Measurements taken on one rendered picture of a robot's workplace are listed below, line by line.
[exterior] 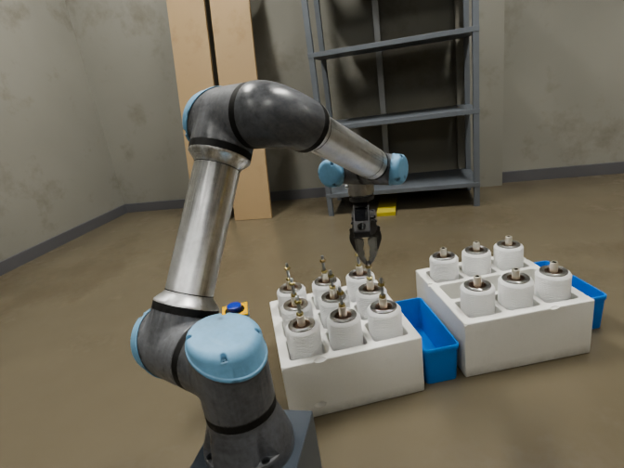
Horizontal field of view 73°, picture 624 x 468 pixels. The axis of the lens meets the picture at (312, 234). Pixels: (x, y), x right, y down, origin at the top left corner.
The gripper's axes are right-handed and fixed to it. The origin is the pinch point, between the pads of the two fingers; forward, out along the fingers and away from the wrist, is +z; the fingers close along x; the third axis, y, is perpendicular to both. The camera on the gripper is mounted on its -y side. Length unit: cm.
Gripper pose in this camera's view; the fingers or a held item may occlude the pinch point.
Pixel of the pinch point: (368, 261)
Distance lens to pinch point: 126.7
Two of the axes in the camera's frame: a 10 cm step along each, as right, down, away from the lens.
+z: 1.4, 9.4, 3.3
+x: -9.9, 1.0, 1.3
